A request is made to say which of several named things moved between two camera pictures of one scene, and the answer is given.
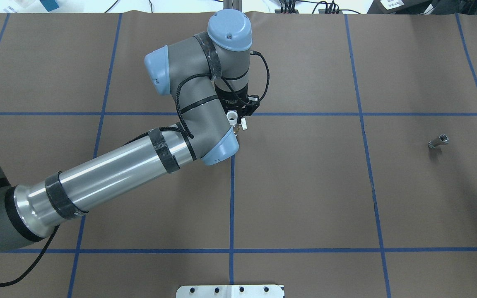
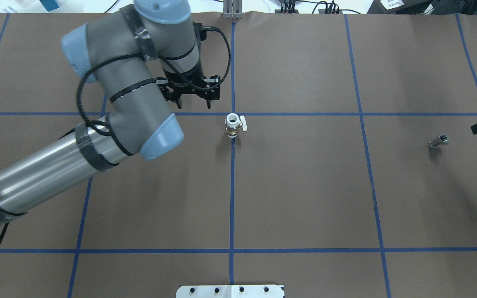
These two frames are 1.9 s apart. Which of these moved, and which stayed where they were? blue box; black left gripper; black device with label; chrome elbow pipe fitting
Moved: black left gripper
Stayed: black device with label; blue box; chrome elbow pipe fitting
